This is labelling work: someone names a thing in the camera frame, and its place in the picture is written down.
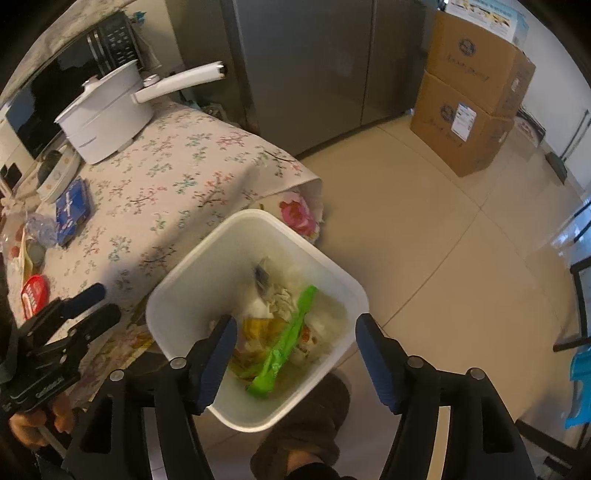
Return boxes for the green broom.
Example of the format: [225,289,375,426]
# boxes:
[546,108,591,184]

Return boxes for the white plastic waste bin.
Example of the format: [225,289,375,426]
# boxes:
[145,209,370,433]

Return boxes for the yellow green packet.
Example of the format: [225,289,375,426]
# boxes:
[228,316,289,384]

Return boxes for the wall notice poster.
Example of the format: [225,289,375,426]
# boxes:
[443,0,529,47]

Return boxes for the person's left hand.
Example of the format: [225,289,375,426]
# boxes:
[8,397,77,448]

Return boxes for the clear plastic bottle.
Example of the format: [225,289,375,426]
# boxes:
[25,215,61,250]

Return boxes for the blue box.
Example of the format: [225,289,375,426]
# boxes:
[55,179,94,246]

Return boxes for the red printed wrapper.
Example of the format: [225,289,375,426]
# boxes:
[21,274,51,320]

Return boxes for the floral cloth cover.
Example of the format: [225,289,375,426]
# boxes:
[0,0,144,100]

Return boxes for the green snack packet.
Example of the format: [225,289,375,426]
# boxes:
[246,285,320,399]

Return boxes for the black metal frame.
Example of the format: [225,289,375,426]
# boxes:
[553,258,591,354]

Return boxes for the brown slipper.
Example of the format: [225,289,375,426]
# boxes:
[249,373,352,480]

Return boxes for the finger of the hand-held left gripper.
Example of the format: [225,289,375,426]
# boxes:
[67,304,122,352]
[23,282,107,340]

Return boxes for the black microwave oven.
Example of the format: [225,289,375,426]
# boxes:
[4,10,141,160]

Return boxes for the white electric pot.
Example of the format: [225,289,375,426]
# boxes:
[54,60,228,165]

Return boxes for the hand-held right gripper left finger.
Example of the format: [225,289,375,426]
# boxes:
[62,314,238,480]

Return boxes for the grey refrigerator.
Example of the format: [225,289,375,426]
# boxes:
[165,0,446,158]

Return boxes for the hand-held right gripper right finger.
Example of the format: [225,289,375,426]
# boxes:
[355,313,539,480]

